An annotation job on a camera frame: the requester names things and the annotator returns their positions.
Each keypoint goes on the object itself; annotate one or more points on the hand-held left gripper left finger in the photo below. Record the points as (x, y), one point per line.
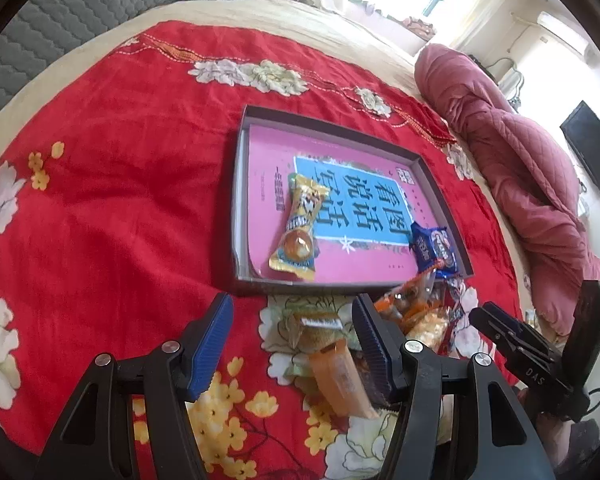
(212, 340)

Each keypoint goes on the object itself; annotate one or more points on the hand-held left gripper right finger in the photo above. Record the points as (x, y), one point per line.
(375, 345)

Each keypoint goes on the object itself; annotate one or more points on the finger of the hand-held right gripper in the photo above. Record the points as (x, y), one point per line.
(495, 335)
(517, 327)

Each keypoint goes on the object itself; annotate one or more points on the plain orange snack packet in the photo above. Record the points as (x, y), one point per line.
(342, 380)

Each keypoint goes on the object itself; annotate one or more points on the orange and clear snack packet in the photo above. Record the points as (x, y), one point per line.
(405, 300)

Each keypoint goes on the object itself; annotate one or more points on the clear rice cracker packet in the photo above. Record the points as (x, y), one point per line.
(427, 327)

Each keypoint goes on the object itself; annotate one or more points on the clear packet with small cake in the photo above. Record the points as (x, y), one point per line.
(315, 332)

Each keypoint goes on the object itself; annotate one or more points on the blue cookie packet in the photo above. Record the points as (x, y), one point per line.
(432, 250)

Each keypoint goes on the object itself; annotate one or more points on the yellow cake packet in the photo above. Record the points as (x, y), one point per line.
(300, 225)

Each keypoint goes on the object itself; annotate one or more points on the grey cardboard box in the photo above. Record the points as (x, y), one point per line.
(330, 125)

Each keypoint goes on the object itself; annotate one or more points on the person's right hand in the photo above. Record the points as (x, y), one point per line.
(547, 435)

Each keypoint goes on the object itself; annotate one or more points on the red floral blanket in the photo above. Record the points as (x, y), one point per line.
(130, 210)

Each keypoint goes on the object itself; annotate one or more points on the pink quilt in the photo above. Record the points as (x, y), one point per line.
(520, 170)

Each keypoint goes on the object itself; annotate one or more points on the black television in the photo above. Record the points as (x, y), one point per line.
(592, 145)

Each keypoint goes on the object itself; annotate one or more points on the metal rack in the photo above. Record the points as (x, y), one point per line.
(510, 80)

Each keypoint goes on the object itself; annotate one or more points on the white air conditioner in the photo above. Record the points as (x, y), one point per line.
(565, 32)

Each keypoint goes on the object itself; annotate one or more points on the grey quilted headboard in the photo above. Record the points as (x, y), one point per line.
(80, 15)

